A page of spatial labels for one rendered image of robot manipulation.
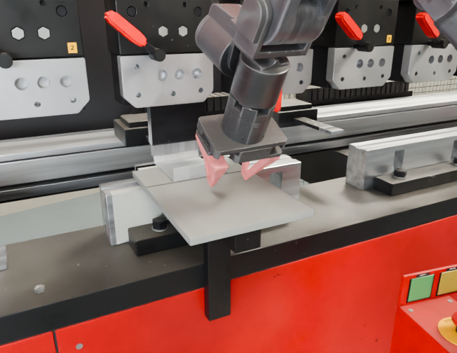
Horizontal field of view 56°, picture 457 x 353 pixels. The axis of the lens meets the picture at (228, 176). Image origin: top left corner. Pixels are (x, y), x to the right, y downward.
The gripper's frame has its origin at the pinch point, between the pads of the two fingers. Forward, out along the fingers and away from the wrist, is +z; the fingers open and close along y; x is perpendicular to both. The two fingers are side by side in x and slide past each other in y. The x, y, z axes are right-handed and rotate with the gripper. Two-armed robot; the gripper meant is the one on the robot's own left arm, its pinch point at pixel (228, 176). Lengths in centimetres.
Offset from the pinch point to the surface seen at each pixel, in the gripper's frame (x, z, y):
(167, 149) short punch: -15.9, 9.5, 2.8
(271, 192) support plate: 3.1, 1.9, -6.2
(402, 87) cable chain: -47, 29, -95
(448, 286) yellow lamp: 21.6, 14.7, -36.8
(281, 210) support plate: 8.1, -0.9, -4.1
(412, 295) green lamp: 20.7, 15.5, -29.4
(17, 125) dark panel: -58, 37, 26
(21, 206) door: -170, 208, 34
